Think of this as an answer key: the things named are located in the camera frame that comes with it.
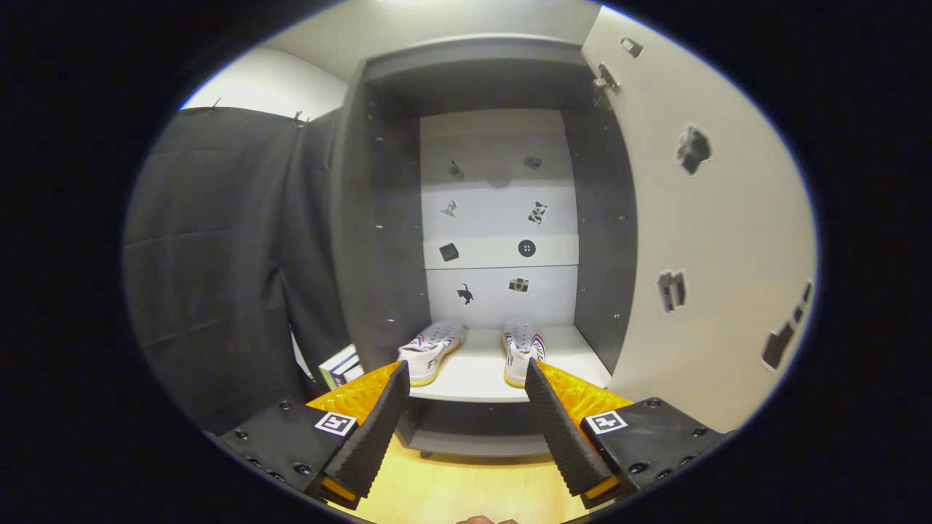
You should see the white canvas shoe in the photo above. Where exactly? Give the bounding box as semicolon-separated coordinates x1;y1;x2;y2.
501;322;547;388
398;321;467;386

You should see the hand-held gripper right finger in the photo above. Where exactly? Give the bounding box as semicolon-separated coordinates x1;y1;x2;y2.
524;359;729;510

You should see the grey shoe cabinet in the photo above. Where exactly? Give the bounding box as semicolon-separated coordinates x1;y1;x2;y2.
331;33;640;459

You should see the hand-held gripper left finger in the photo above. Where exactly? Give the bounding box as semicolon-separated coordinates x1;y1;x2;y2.
218;360;411;510

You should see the blue book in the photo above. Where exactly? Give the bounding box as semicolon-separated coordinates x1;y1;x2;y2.
328;344;365;389

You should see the black backdrop cloth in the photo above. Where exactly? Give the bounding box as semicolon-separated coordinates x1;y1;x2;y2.
122;106;358;437

